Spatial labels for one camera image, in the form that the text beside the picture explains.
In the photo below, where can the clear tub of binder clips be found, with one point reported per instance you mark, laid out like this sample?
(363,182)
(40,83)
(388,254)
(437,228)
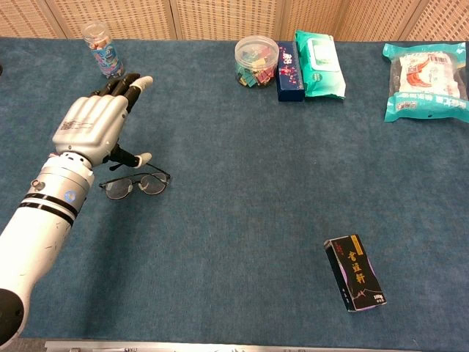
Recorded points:
(256,58)

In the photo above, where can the clear snack jar blue label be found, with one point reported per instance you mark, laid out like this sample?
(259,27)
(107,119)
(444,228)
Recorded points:
(106,55)

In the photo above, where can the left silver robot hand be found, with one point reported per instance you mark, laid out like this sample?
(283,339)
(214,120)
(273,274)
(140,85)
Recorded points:
(89,124)

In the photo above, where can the dark blue rectangular box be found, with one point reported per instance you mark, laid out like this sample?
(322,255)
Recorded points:
(290,77)

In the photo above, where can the woven wicker folding screen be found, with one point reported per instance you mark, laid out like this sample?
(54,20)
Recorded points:
(220,18)

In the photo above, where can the black box gold lettering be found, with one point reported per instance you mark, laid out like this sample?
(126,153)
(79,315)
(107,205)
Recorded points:
(355,275)

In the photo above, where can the teal packaged food bag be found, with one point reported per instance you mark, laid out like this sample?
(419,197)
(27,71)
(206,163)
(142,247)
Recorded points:
(425,80)

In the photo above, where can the green wet wipes pack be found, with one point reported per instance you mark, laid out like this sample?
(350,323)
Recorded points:
(322,69)

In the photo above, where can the blue felt table cloth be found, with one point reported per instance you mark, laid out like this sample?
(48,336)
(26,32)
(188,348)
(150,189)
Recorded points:
(238,183)

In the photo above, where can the aluminium rail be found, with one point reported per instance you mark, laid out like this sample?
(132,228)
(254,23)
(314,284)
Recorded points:
(220,346)

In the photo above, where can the thin-framed eyeglasses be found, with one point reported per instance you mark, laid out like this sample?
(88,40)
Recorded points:
(119,188)

